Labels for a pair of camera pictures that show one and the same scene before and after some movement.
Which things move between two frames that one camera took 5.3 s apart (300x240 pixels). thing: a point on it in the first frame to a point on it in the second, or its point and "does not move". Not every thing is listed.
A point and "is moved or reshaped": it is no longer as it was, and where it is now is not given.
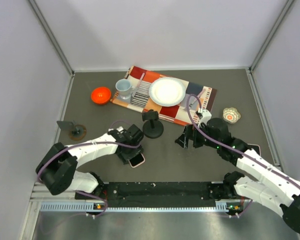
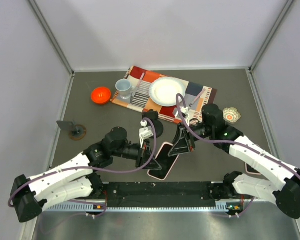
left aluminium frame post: x=52 y=39 does not move
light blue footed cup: x=124 y=88 does not move
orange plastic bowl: x=101 y=95 does not move
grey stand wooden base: x=77 y=132 does not move
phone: x=137 y=160 is moved or reshaped
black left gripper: x=125 y=157 to x=145 y=150
